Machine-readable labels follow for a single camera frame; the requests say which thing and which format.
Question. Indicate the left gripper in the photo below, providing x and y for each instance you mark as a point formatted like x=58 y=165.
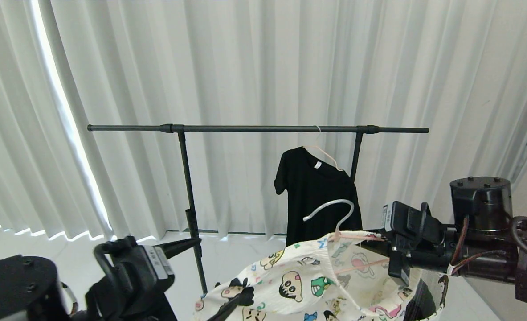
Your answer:
x=163 y=303

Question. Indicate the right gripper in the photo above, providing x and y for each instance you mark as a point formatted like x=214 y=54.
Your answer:
x=419 y=261

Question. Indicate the cream printed garment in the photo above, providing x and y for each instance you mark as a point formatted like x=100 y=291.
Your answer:
x=299 y=276

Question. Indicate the pink clothes hanger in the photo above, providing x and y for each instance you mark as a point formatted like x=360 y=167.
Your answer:
x=330 y=205
x=323 y=154

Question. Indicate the black garment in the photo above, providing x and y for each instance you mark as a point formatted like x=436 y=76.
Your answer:
x=312 y=200

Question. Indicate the black clothes rack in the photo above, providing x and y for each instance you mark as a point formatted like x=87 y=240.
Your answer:
x=245 y=129

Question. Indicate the white curtain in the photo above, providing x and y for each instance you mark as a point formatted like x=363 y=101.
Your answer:
x=245 y=58

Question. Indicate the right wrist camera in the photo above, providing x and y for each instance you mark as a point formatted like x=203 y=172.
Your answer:
x=412 y=223

